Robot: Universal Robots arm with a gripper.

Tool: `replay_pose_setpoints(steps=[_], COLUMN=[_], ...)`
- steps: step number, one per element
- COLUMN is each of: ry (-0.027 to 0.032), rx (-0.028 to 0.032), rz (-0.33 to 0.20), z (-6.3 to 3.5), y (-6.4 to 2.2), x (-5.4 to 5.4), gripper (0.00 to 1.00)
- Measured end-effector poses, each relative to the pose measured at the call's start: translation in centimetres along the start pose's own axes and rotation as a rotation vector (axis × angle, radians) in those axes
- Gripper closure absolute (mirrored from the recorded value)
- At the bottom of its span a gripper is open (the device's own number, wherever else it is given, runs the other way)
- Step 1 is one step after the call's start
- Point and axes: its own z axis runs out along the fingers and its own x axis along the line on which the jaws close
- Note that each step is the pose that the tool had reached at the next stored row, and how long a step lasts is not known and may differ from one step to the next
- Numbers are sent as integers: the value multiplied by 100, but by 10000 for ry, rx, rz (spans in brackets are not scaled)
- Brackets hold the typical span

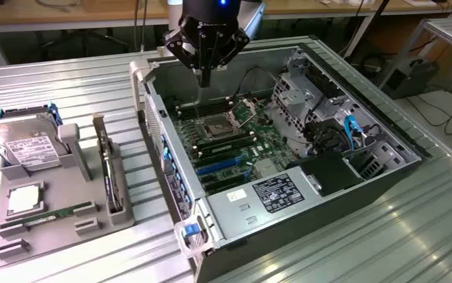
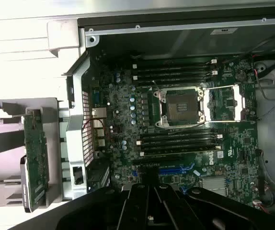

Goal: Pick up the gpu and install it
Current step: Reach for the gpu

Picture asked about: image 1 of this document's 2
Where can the metal socket cover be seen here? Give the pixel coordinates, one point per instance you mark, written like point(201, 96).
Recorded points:
point(245, 102)

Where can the green motherboard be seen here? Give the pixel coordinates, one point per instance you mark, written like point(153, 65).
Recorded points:
point(265, 147)

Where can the black graphics card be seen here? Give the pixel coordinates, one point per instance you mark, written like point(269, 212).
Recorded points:
point(110, 165)

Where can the black plastic shroud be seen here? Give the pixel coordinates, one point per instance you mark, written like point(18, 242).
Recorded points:
point(328, 174)

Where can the grey power supply unit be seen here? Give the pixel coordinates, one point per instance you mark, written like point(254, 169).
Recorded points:
point(241, 212)

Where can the installed RAM stick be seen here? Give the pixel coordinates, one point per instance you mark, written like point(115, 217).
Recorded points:
point(222, 146)

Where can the blue expansion slot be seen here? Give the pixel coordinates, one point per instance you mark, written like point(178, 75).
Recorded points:
point(218, 165)

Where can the silver hard disk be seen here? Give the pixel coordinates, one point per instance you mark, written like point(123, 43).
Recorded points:
point(22, 138)

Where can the black box device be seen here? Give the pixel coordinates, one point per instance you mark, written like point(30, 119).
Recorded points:
point(419, 76)

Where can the long wooden desk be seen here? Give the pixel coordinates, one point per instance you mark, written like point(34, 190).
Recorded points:
point(73, 13)

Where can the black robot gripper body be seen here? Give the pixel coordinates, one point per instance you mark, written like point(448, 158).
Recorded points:
point(210, 17)

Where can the open black PC case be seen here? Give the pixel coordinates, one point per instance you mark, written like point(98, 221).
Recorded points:
point(368, 206)

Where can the silver metal drive cage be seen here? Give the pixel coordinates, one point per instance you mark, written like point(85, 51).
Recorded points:
point(293, 97)

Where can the grey plastic parts rack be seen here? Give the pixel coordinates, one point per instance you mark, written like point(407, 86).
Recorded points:
point(65, 206)

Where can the silver CPU chip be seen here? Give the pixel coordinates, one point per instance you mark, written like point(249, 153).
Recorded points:
point(23, 199)

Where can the green loose RAM stick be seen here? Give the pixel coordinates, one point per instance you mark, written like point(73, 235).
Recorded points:
point(49, 217)

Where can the CPU socket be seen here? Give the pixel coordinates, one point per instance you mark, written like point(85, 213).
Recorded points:
point(216, 128)

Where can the silver chipset heatsink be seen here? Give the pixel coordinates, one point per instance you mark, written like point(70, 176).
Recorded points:
point(269, 167)

